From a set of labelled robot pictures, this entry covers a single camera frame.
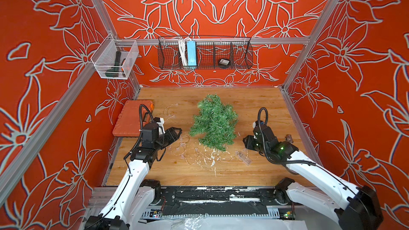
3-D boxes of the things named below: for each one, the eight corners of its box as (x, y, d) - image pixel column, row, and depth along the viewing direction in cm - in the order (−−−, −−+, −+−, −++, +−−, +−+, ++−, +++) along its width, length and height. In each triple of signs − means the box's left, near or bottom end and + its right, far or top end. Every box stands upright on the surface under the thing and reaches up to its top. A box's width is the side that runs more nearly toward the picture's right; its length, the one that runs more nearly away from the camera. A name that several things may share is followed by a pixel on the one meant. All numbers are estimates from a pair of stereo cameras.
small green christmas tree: (192, 145, 92) (188, 111, 66) (209, 127, 99) (211, 91, 74) (217, 166, 84) (223, 137, 58) (233, 145, 92) (245, 112, 66)
